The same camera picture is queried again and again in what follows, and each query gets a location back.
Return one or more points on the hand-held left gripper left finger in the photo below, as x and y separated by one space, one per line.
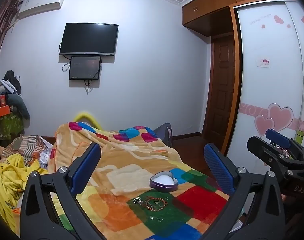
88 160

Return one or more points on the small black wall monitor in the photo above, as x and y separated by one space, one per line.
85 67

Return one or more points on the black wall television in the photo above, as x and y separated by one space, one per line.
89 38

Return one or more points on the pink heart wall sticker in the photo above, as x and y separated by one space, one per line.
274 120

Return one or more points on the small silver earrings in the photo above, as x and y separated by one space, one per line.
160 219

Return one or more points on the orange box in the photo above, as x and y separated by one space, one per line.
1 112

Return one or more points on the white air conditioner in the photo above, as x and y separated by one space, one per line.
39 3

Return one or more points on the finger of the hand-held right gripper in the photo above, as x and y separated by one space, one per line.
278 137
269 153

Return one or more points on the brown wooden door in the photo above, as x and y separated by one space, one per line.
222 87

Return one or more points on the striped quilt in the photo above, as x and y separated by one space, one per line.
29 145

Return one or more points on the green bottle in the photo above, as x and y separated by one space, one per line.
300 135

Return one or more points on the striped brown curtain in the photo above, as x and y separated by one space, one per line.
2 22

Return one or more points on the green patterned cloth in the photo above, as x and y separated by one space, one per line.
7 127

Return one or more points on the white sliding wardrobe door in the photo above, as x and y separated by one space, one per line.
269 80

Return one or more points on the small pink label sticker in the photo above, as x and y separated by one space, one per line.
264 62

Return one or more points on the pile of clothes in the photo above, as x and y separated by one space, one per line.
11 87

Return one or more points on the grey bag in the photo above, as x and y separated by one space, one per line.
164 131

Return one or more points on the purple heart-shaped jewelry box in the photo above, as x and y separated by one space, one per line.
164 180

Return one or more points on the yellow printed cloth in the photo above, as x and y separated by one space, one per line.
7 177

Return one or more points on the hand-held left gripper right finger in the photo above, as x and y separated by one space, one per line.
217 165

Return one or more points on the colourful checked blanket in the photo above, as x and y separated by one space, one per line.
132 155

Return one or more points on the wooden overhead cabinet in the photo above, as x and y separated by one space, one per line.
217 2

